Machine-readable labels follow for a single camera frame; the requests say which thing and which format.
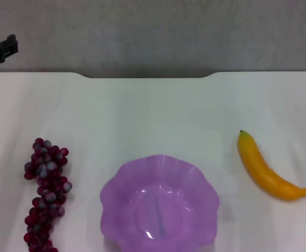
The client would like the purple wavy plastic plate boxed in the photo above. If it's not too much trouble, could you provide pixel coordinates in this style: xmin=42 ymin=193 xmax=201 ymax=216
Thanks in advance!
xmin=99 ymin=154 xmax=220 ymax=252

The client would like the yellow banana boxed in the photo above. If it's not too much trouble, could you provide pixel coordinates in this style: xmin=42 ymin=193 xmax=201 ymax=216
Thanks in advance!
xmin=237 ymin=129 xmax=306 ymax=202

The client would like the red purple grape bunch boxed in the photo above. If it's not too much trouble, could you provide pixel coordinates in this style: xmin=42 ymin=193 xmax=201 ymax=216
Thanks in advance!
xmin=23 ymin=137 xmax=73 ymax=252

